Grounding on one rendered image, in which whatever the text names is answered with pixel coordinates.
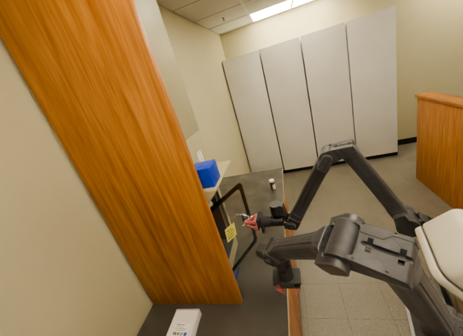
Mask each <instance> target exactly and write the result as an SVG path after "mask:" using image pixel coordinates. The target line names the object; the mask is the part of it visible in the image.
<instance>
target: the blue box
mask: <svg viewBox="0 0 463 336"><path fill-rule="evenodd" d="M194 166H195V168H196V171H197V174H198V177H199V179H200V182H201V184H202V187H203V189H206V188H211V187H215V186H216V184H217V182H218V180H219V178H220V173H219V170H218V167H217V164H216V160H215V159H213V160H206V161H203V162H196V163H195V164H194Z"/></svg>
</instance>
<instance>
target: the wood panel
mask: <svg viewBox="0 0 463 336"><path fill-rule="evenodd" d="M0 36H1V38H2V40H3V42H4V43H5V45H6V47H7V49H8V50H9V52H10V54H11V55H12V58H13V59H14V61H15V63H16V64H17V66H18V68H19V69H20V71H21V73H22V75H23V77H24V79H25V80H26V82H27V84H28V85H29V87H30V89H31V90H32V93H33V94H34V96H35V98H36V99H37V101H38V103H39V104H40V106H41V109H42V110H43V112H44V114H45V115H46V117H47V119H48V120H49V122H50V124H51V126H52V128H53V129H54V131H55V133H56V134H57V136H58V138H59V140H60V141H61V143H62V145H63V147H64V148H65V150H66V152H67V153H68V156H69V157H70V159H71V161H72V163H73V164H74V166H75V168H76V170H77V171H78V173H79V175H80V177H81V178H82V180H83V182H84V183H85V186H86V187H87V188H88V191H89V192H90V194H91V196H92V197H93V199H94V201H95V203H96V205H97V207H98V208H99V210H100V212H101V213H102V215H103V217H104V218H105V221H106V222H107V224H108V226H109V228H110V229H111V231H112V233H113V234H114V237H115V238H116V240H117V242H118V243H119V245H120V247H121V248H122V250H123V252H124V254H125V256H126V257H127V259H128V261H129V262H130V264H131V266H132V268H133V269H134V271H135V273H136V275H137V276H138V278H139V280H140V281H141V284H142V285H143V287H144V289H145V291H146V292H147V294H148V296H149V297H150V299H151V301H152V303H153V304H242V301H243V297H242V295H241V292H240V289H239V287H238V283H237V281H236V278H235V275H234V272H233V270H232V267H231V264H230V262H229V259H228V257H227V253H226V251H225V247H224V245H223V242H222V240H221V237H220V234H219V232H218V229H217V226H216V223H215V221H214V217H213V215H212V212H211V209H210V207H209V204H208V201H207V199H206V196H205V192H204V190H203V187H202V184H201V182H200V179H199V177H198V174H197V171H196V168H195V166H194V162H193V160H192V157H191V154H190V152H189V149H188V146H187V143H186V141H185V137H184V135H183V132H182V129H181V126H180V124H179V121H178V119H177V116H176V113H175V111H174V107H173V105H172V102H171V99H170V97H169V94H168V91H167V88H166V86H165V83H164V80H163V77H162V74H161V71H160V69H159V66H158V63H157V61H156V58H155V56H154V52H153V50H152V46H151V44H150V41H149V39H148V36H147V33H146V31H145V28H144V25H143V22H142V20H141V16H140V14H139V12H138V8H137V6H136V3H135V0H0Z"/></svg>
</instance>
